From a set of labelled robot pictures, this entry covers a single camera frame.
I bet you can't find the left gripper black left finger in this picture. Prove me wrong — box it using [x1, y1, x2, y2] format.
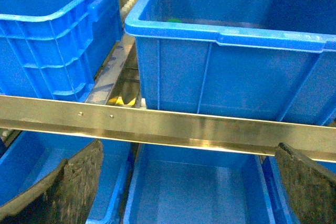
[1, 140, 103, 223]

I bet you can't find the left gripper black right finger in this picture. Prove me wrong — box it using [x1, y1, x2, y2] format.
[275, 142, 335, 223]

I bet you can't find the lower blue bin right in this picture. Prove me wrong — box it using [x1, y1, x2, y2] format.
[261, 155, 336, 224]

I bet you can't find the lower blue bin left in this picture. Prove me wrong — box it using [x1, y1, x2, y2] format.
[1, 132, 133, 223]

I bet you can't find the lower blue bin centre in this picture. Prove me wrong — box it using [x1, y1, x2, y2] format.
[123, 144, 275, 223]

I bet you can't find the yellow object under shelf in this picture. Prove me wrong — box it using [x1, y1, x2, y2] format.
[107, 96, 136, 108]

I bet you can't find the ribbed blue bin at right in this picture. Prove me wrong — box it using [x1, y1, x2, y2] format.
[125, 0, 335, 125]

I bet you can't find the ribbed blue bin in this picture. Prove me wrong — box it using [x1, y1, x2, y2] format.
[125, 0, 335, 125]
[1, 0, 123, 102]

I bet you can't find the ribbed blue bin left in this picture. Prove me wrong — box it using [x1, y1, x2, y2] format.
[1, 0, 123, 102]

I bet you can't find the steel roller track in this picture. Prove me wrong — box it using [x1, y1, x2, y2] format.
[120, 0, 138, 21]

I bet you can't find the green push button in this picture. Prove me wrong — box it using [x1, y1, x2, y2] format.
[167, 18, 182, 23]

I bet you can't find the steel shelf front rail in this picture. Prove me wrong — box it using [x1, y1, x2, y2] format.
[1, 95, 335, 162]

